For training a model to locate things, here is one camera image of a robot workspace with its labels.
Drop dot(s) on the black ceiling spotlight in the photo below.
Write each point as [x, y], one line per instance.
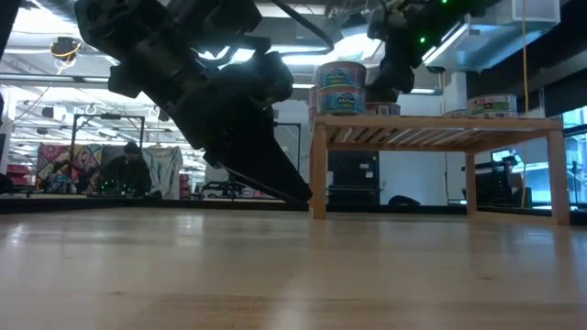
[163, 115]
[48, 112]

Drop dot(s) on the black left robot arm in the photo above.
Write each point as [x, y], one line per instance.
[137, 36]

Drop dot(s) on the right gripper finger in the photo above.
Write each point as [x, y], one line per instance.
[379, 89]
[403, 78]

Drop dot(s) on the bright window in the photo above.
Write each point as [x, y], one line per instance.
[575, 151]

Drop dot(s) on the pink storage bins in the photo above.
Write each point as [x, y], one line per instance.
[18, 173]

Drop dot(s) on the black rounded bag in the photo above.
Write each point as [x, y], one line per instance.
[403, 201]

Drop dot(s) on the black desk equipment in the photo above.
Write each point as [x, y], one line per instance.
[493, 183]

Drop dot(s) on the long ceiling light tube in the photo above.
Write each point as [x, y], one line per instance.
[50, 79]
[422, 91]

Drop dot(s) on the wooden slatted shelf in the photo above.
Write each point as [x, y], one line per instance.
[458, 123]

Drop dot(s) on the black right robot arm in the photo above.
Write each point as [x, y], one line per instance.
[477, 7]

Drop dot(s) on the black metal stand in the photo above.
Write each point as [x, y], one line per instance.
[107, 116]

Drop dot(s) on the black cabinet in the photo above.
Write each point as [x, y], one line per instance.
[355, 176]

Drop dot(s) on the person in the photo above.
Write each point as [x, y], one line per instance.
[128, 174]

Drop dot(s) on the colourful patterned cloth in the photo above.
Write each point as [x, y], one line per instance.
[59, 165]

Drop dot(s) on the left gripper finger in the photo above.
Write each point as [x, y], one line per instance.
[247, 181]
[270, 156]

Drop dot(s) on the white hanging cloth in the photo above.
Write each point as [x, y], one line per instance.
[165, 167]

